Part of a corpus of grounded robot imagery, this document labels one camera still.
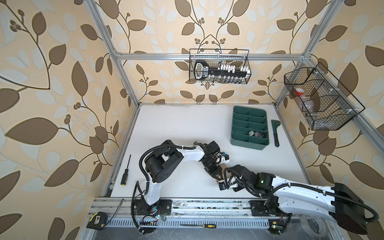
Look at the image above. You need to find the green compartment tray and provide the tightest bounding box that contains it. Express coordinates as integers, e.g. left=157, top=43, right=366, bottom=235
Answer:
left=230, top=106, right=270, bottom=151

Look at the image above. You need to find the black argyle sock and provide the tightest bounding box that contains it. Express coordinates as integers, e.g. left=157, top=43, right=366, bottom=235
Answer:
left=249, top=131, right=266, bottom=139

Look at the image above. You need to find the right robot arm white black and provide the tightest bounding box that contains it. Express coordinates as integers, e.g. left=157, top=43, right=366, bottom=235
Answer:
left=218, top=165, right=379, bottom=235

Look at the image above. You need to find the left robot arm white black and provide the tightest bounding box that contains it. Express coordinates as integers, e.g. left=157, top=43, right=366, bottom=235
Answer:
left=132, top=140, right=230, bottom=216

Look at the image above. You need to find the clear tape roll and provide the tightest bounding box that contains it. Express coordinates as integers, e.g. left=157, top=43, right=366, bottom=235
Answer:
left=300, top=215, right=329, bottom=238

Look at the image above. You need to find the black socket set holder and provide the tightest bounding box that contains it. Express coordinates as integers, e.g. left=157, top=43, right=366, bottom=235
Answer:
left=192, top=60, right=252, bottom=80

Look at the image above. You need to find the black yellow screwdriver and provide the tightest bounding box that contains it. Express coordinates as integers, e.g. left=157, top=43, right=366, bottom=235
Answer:
left=121, top=155, right=132, bottom=186

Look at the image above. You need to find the red capped jar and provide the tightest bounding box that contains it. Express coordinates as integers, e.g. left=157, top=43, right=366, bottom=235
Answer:
left=293, top=88, right=305, bottom=97

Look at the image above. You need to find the black yellow tape measure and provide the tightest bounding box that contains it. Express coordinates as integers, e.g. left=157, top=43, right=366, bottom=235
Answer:
left=87, top=212, right=108, bottom=231

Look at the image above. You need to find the yellow black handled knife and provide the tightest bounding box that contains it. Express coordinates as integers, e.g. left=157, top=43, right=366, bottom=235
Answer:
left=180, top=224, right=217, bottom=229

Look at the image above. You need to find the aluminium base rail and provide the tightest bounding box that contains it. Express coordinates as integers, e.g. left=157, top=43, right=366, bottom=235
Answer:
left=88, top=197, right=337, bottom=229

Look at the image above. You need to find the green handled tool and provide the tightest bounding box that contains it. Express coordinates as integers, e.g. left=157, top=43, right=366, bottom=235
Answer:
left=271, top=120, right=281, bottom=148

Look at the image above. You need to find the back wall wire basket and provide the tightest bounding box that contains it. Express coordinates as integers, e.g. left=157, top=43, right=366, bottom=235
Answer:
left=189, top=48, right=252, bottom=85

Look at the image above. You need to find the wall wire basket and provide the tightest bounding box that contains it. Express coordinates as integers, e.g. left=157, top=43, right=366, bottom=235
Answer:
left=189, top=48, right=252, bottom=85
left=284, top=63, right=366, bottom=131

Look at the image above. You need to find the right wall wire basket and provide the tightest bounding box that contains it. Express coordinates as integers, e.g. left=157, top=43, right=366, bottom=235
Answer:
left=284, top=63, right=366, bottom=131

